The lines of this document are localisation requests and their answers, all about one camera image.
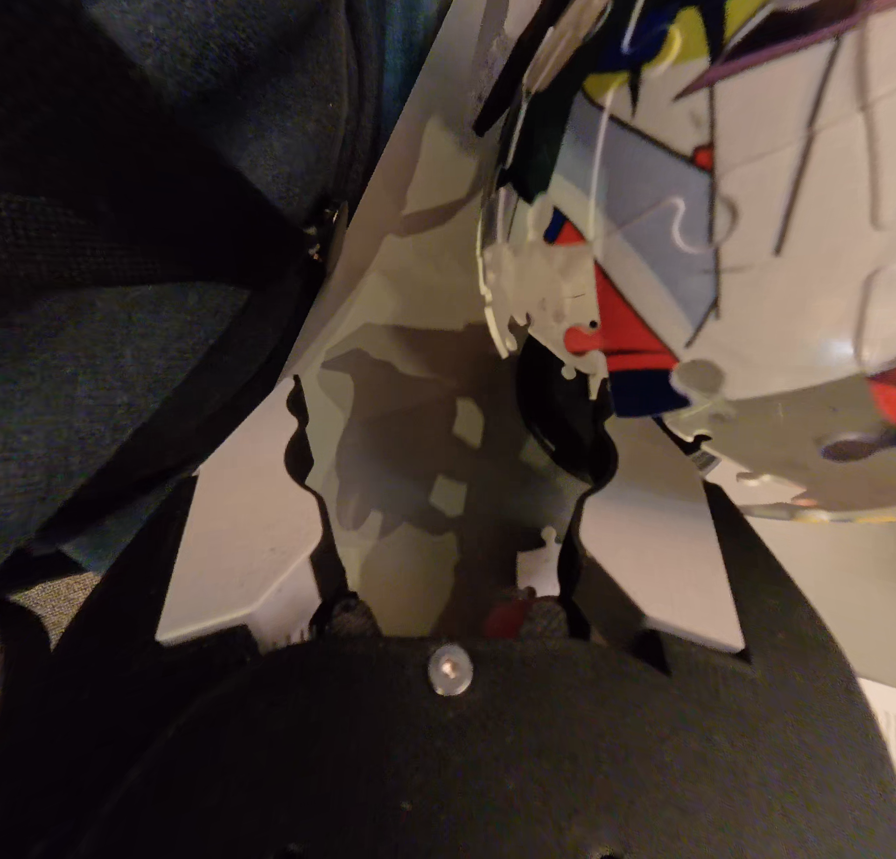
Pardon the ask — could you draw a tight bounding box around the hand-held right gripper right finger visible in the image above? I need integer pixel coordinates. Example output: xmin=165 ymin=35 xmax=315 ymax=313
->
xmin=559 ymin=418 xmax=744 ymax=653

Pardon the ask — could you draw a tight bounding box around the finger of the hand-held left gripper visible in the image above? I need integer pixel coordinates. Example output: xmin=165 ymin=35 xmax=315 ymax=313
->
xmin=472 ymin=0 xmax=610 ymax=139

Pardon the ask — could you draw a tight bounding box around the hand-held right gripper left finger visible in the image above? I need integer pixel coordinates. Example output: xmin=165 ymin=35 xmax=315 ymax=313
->
xmin=155 ymin=374 xmax=349 ymax=653

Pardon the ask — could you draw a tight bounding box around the white puzzle piece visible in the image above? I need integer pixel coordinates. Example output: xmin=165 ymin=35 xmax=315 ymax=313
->
xmin=516 ymin=525 xmax=562 ymax=588

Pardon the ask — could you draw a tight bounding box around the colourful puzzle ball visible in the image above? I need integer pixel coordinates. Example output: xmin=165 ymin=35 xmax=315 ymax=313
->
xmin=476 ymin=0 xmax=896 ymax=524

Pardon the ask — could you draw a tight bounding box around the black ball stand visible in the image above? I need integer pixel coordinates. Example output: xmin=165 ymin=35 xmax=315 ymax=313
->
xmin=517 ymin=337 xmax=618 ymax=485

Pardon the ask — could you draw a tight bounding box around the person's left leg in jeans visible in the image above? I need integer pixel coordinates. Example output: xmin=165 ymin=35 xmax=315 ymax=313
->
xmin=381 ymin=0 xmax=464 ymax=132

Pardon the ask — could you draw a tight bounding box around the white instruction sheet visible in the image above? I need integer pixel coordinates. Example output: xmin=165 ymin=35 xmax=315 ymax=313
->
xmin=860 ymin=677 xmax=896 ymax=765

